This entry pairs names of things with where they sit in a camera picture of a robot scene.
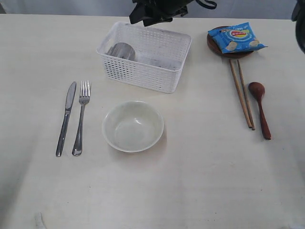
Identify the clear textured glass bowl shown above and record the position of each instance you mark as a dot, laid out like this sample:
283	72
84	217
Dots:
133	126

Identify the blue chips bag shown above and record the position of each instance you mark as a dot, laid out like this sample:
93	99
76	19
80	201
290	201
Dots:
237	38

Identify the white perforated plastic basket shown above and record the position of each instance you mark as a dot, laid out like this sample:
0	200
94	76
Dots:
159	56

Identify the dark red wooden spoon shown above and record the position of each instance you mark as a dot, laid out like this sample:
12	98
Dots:
257	90

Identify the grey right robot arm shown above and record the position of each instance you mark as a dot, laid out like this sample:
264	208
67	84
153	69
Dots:
298	16

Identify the brown wooden chopstick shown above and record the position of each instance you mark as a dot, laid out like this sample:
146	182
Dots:
239	92
245	95

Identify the silver metal fork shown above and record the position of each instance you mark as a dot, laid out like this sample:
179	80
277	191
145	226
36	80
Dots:
84	98

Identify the brown wooden plate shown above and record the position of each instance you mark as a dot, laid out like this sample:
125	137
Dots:
213	46

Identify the grey metal cup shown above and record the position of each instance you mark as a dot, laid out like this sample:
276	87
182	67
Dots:
122	50

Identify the silver table knife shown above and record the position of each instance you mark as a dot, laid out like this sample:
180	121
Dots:
68	107

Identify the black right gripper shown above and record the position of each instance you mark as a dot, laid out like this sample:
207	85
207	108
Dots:
157	11

